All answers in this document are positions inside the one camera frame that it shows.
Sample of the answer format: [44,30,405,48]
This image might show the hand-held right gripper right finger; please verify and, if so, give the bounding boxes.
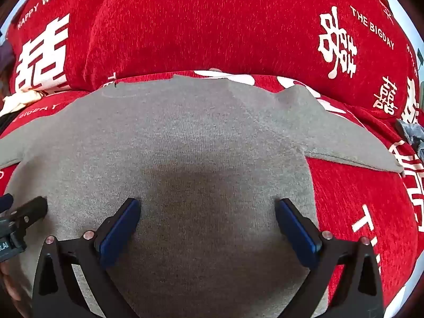
[274,198,385,318]

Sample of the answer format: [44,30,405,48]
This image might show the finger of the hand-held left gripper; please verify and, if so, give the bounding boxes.
[0,193,14,213]
[10,196,49,230]

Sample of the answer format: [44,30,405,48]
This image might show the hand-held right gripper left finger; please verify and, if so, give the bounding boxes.
[31,198,142,318]

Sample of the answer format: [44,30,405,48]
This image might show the grey knit shirt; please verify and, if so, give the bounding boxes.
[0,74,405,318]

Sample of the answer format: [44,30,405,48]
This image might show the red printed sofa seat cover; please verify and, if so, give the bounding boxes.
[0,69,424,318]

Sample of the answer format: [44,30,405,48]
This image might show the black cloth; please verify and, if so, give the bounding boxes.
[0,111,20,132]

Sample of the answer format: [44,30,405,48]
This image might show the cream cloth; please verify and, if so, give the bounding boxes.
[0,89,45,117]

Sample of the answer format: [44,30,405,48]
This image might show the dark grey cloth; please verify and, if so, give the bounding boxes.
[0,38,16,91]

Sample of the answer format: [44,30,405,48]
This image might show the blue denim cloth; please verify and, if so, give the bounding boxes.
[396,118,424,161]

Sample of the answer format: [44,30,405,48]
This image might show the red printed sofa back cushion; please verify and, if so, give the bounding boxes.
[6,0,422,120]

